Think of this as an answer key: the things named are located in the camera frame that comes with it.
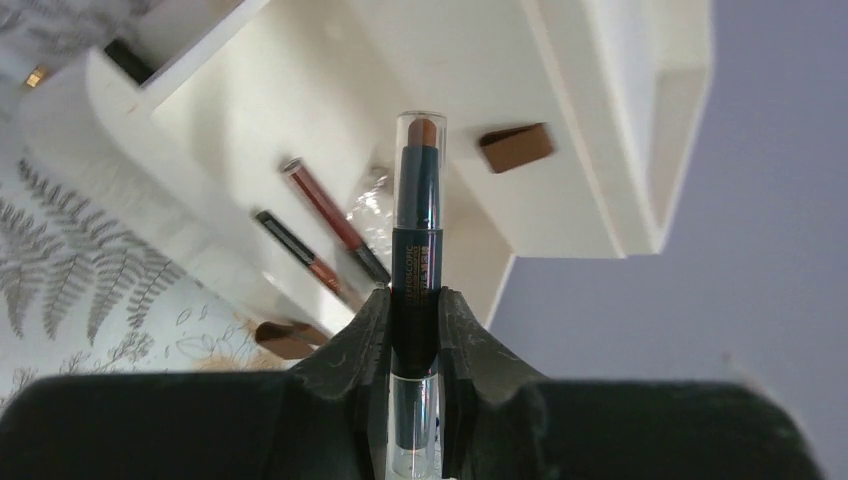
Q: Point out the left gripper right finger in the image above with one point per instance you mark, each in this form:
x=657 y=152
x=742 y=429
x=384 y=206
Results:
x=503 y=419

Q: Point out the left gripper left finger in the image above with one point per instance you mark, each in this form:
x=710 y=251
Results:
x=324 y=418

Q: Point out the brown red makeup pencil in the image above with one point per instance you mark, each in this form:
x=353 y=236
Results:
x=322 y=271

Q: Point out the clear plastic bag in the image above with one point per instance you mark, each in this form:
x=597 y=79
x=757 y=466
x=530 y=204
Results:
x=370 y=211

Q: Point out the dark red lipstick tube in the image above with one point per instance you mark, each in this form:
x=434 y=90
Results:
x=295 y=172

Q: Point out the cream three-drawer organizer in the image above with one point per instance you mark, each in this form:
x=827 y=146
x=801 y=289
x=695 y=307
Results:
x=570 y=126

